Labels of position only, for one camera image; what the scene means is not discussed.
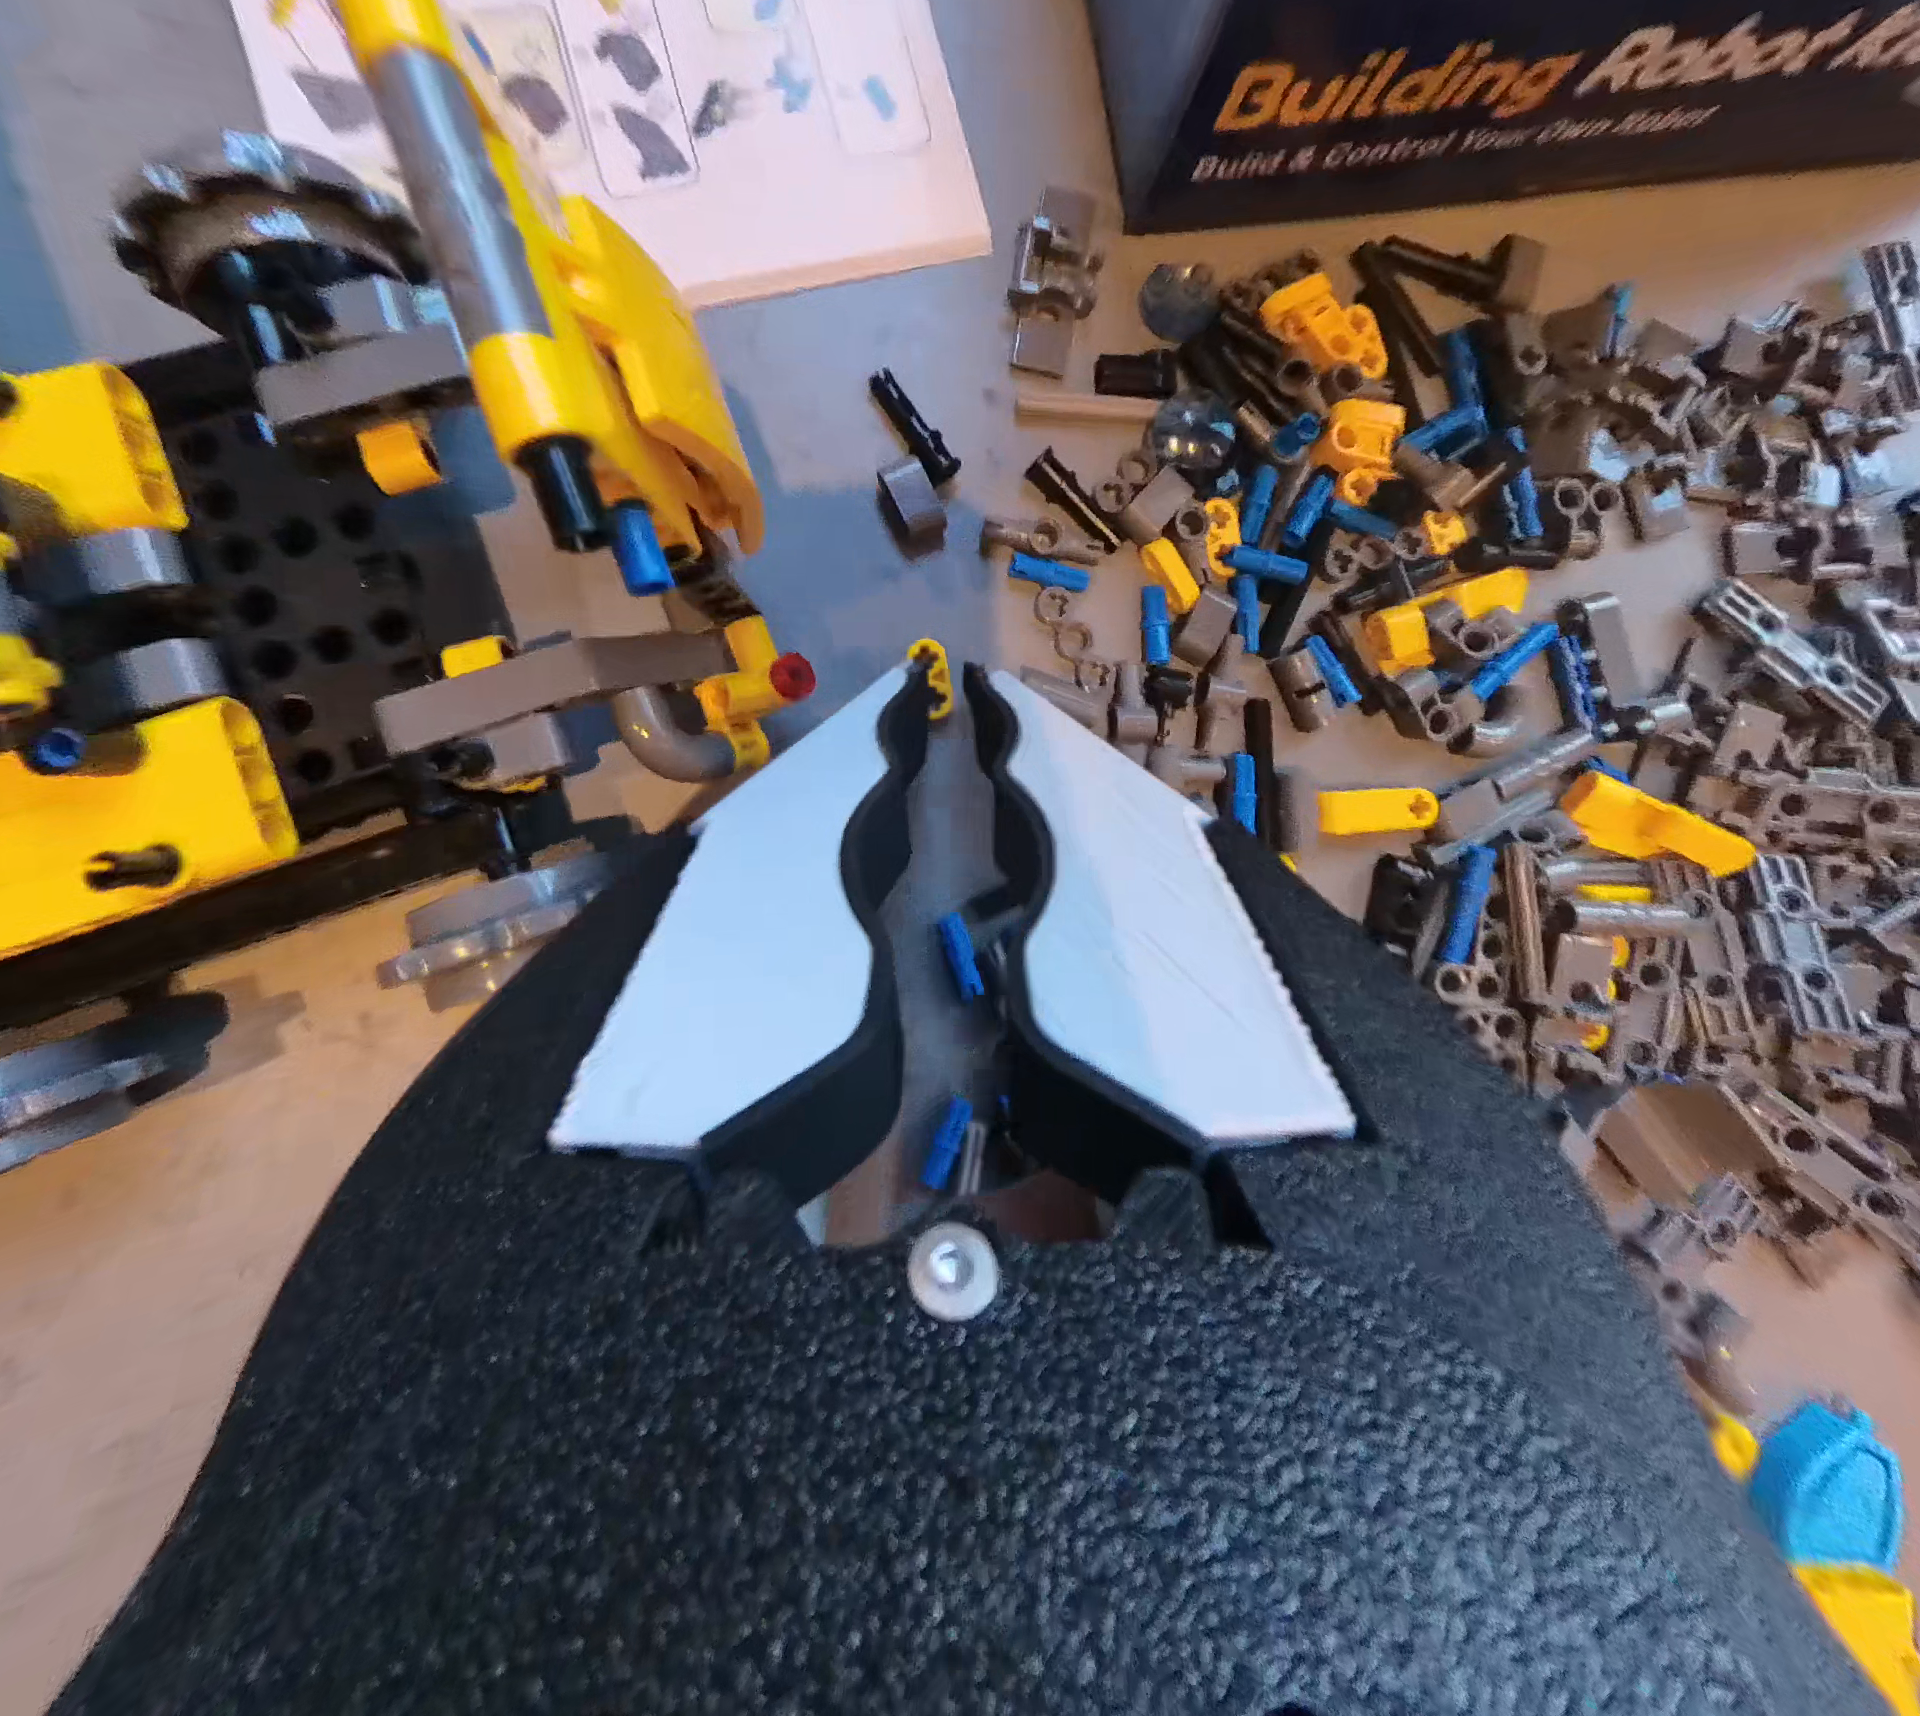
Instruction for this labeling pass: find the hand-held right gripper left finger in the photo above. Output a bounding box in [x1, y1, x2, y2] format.
[546, 663, 930, 1194]

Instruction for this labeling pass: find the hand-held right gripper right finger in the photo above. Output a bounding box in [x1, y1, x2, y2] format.
[965, 663, 1360, 1186]

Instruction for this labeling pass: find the pile of toy brick pieces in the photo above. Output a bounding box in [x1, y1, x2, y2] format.
[862, 187, 1920, 1418]

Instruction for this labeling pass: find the dark grey sleeve piece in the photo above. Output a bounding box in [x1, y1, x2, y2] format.
[876, 456, 950, 548]

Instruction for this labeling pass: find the black pin piece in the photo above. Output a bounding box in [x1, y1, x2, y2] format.
[871, 368, 963, 492]

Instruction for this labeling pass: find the yellow black toy brick vehicle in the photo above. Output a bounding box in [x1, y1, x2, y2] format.
[0, 0, 824, 1179]

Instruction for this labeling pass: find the blue yellow brick assembly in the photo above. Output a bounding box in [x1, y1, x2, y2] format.
[1710, 1399, 1920, 1716]

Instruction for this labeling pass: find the white instruction booklet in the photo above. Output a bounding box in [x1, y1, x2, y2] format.
[156, 0, 997, 309]

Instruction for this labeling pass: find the dark blue cardboard box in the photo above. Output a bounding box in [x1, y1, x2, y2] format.
[1050, 0, 1920, 236]

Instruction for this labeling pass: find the grey bracket piece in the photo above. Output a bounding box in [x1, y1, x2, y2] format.
[1008, 189, 1105, 381]

